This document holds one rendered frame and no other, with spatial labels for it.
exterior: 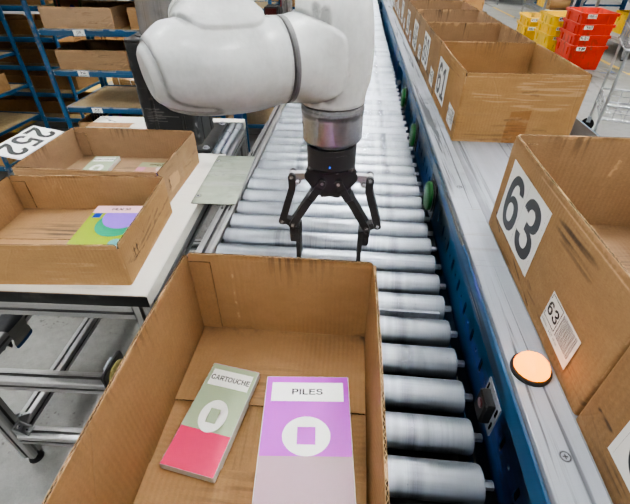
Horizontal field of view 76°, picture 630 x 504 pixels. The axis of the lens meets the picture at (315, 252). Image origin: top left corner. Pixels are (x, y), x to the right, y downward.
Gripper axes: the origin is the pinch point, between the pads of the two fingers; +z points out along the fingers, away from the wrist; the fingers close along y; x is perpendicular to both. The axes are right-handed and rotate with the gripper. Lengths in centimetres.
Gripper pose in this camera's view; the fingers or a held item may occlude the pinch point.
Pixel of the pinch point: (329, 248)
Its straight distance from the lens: 73.1
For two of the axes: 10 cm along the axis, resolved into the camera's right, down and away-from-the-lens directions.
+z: 0.0, 7.9, 6.1
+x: -1.0, 6.1, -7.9
